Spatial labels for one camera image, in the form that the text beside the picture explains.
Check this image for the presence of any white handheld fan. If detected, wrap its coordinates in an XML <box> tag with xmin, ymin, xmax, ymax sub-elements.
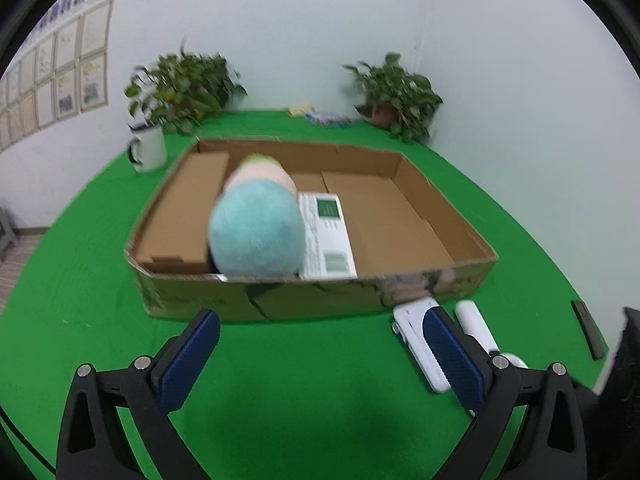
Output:
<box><xmin>454</xmin><ymin>300</ymin><xmax>531</xmax><ymax>371</ymax></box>

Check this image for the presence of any grey plastic stool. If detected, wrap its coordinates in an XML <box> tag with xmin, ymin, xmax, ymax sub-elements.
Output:
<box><xmin>0</xmin><ymin>206</ymin><xmax>18</xmax><ymax>261</ymax></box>

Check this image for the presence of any black remote control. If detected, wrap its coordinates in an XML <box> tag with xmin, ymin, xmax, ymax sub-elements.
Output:
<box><xmin>571</xmin><ymin>300</ymin><xmax>606</xmax><ymax>361</ymax></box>

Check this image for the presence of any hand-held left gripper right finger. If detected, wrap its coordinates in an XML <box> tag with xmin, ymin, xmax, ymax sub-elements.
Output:
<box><xmin>422</xmin><ymin>306</ymin><xmax>587</xmax><ymax>480</ymax></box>

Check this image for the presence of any bushy potted plant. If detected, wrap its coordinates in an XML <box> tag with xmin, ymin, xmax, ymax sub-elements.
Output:
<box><xmin>124</xmin><ymin>42</ymin><xmax>248</xmax><ymax>136</ymax></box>

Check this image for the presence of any potted plant in brown pot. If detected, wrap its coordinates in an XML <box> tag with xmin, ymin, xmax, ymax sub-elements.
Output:
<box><xmin>342</xmin><ymin>52</ymin><xmax>444</xmax><ymax>145</ymax></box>

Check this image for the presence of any large cardboard box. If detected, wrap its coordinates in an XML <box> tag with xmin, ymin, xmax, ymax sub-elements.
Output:
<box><xmin>124</xmin><ymin>137</ymin><xmax>499</xmax><ymax>323</ymax></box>

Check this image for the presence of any pink and teal plush toy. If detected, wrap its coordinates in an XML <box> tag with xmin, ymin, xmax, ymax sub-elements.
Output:
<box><xmin>207</xmin><ymin>154</ymin><xmax>307</xmax><ymax>277</ymax></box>

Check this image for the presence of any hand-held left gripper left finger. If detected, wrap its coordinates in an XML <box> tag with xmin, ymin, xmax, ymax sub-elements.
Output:
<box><xmin>55</xmin><ymin>308</ymin><xmax>222</xmax><ymax>480</ymax></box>

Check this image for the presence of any group of framed wall certificates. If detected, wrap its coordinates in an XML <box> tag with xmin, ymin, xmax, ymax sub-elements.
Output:
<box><xmin>0</xmin><ymin>0</ymin><xmax>115</xmax><ymax>153</ymax></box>

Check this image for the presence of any white mug with black handle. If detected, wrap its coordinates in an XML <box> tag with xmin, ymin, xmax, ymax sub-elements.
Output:
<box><xmin>127</xmin><ymin>124</ymin><xmax>168</xmax><ymax>174</ymax></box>

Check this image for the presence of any white green-label medicine box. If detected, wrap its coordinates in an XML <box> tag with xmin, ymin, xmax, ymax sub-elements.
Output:
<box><xmin>296</xmin><ymin>192</ymin><xmax>358</xmax><ymax>281</ymax></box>

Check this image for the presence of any white calculator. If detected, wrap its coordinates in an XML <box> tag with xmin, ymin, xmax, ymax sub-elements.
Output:
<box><xmin>391</xmin><ymin>296</ymin><xmax>453</xmax><ymax>393</ymax></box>

